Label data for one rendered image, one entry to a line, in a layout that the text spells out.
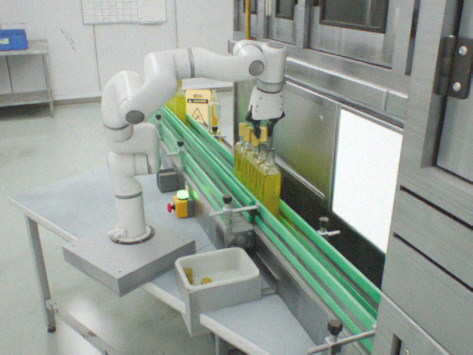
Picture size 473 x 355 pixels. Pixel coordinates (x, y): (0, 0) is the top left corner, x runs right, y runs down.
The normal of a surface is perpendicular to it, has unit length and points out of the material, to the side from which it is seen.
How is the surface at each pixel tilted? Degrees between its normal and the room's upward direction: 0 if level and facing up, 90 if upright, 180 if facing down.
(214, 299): 90
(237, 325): 0
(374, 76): 90
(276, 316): 0
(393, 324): 90
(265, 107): 107
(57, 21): 90
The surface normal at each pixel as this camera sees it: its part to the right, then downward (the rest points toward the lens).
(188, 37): 0.35, 0.36
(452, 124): -0.94, 0.14
